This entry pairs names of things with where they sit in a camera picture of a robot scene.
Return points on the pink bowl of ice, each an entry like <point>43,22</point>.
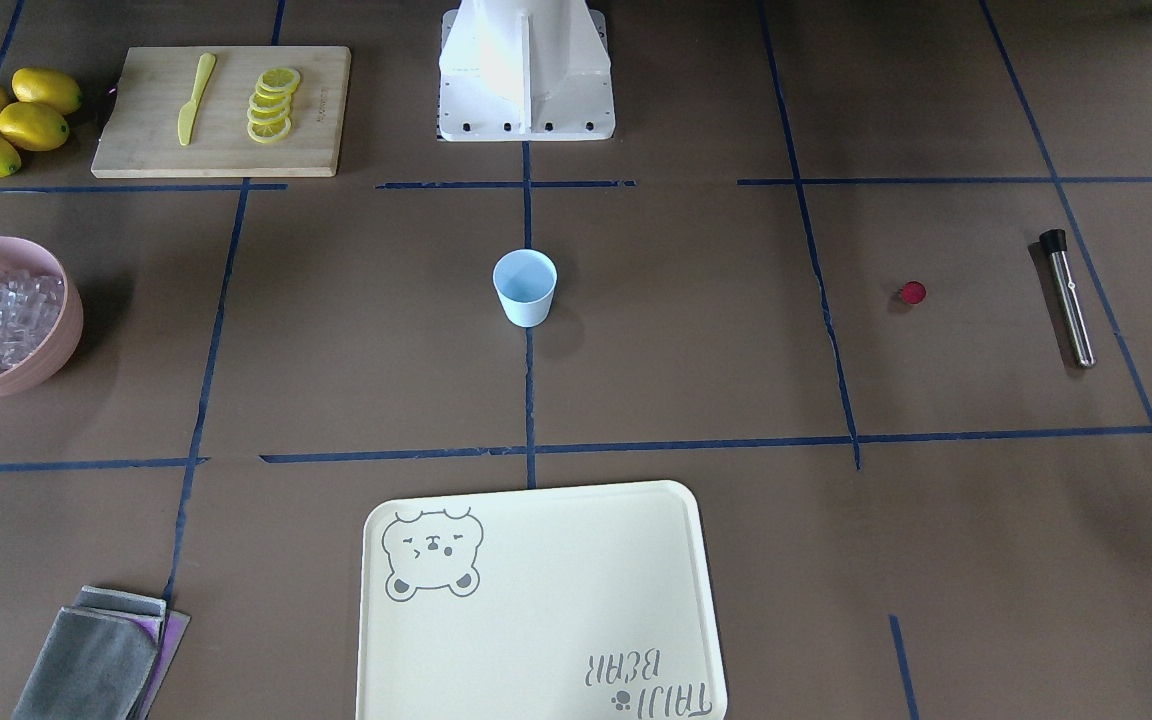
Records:
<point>41,315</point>

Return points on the light blue plastic cup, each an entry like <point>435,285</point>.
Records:
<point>525,281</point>

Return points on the whole yellow lemon middle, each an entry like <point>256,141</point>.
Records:
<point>33,126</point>

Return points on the wooden cutting board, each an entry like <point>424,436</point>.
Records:
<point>140,140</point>

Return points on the whole yellow lemon top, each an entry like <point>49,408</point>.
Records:
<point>48,87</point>

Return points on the yellow plastic knife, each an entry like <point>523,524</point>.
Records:
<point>187,113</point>

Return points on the lemon slice front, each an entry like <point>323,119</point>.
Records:
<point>270,132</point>

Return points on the lemon slice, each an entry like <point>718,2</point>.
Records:
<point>270,132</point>
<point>278,81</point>

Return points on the purple cloth underneath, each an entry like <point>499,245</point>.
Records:
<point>173,629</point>

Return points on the grey folded cloth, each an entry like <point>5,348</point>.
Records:
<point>98,658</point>

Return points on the lemon slice back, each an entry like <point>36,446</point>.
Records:
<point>278,81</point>

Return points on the cream bear serving tray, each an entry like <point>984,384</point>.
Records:
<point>581,602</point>

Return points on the red strawberry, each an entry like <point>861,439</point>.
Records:
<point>913,293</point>

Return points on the steel muddler black tip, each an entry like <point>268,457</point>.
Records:
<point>1054,245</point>

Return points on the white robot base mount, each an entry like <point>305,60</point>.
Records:
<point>524,71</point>

